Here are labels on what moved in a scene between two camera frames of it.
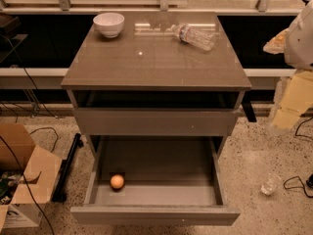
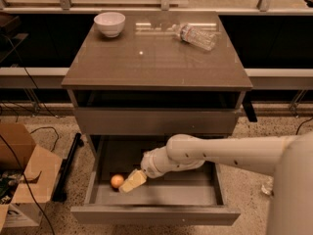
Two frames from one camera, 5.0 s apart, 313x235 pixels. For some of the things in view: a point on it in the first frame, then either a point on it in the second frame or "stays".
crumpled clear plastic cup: (272, 183) stays
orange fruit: (116, 181) stays
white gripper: (300, 41) to (151, 165)
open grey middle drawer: (168, 179) stays
